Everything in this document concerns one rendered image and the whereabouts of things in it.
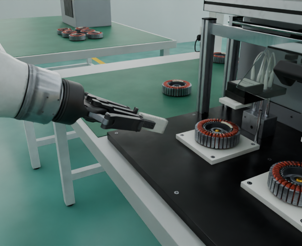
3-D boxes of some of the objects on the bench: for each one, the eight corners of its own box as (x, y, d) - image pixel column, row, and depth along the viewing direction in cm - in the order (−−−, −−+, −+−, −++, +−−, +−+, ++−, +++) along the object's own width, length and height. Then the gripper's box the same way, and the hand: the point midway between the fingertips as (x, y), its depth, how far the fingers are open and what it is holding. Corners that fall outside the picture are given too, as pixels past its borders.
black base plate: (308, 357, 38) (312, 346, 37) (107, 138, 89) (106, 131, 88) (476, 223, 59) (482, 213, 58) (235, 108, 110) (236, 101, 109)
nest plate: (211, 165, 73) (211, 160, 72) (175, 138, 85) (175, 133, 84) (259, 149, 79) (260, 144, 79) (219, 126, 91) (220, 122, 91)
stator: (189, 98, 117) (190, 88, 116) (160, 96, 119) (160, 86, 118) (192, 88, 127) (192, 79, 126) (164, 86, 129) (164, 77, 128)
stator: (213, 154, 74) (214, 140, 73) (185, 135, 83) (186, 122, 82) (248, 143, 79) (250, 130, 78) (219, 126, 88) (220, 113, 87)
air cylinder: (261, 138, 84) (264, 119, 82) (240, 128, 90) (243, 110, 88) (274, 134, 86) (277, 116, 84) (253, 124, 92) (256, 106, 90)
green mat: (97, 137, 90) (97, 136, 90) (48, 80, 138) (48, 79, 138) (315, 86, 131) (315, 85, 131) (218, 55, 179) (218, 55, 179)
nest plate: (303, 233, 53) (305, 228, 53) (240, 186, 65) (240, 181, 65) (356, 205, 60) (358, 199, 60) (290, 167, 72) (291, 162, 71)
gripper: (40, 105, 60) (143, 129, 73) (56, 135, 49) (173, 156, 63) (53, 68, 58) (156, 99, 72) (72, 91, 48) (188, 122, 61)
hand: (151, 123), depth 65 cm, fingers closed
